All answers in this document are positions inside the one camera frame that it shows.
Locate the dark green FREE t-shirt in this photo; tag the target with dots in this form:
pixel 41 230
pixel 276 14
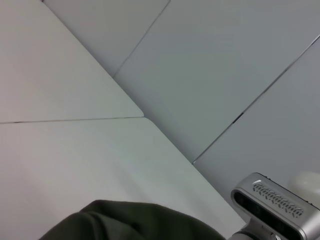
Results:
pixel 120 222

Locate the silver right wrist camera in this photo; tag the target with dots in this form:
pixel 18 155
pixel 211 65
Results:
pixel 275 210

